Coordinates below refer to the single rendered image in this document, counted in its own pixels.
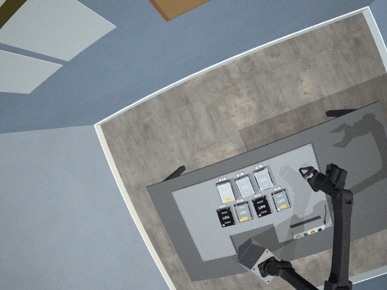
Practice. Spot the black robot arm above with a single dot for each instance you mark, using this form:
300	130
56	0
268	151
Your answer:
342	201

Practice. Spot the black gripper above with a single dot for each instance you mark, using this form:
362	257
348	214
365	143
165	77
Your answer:
315	184

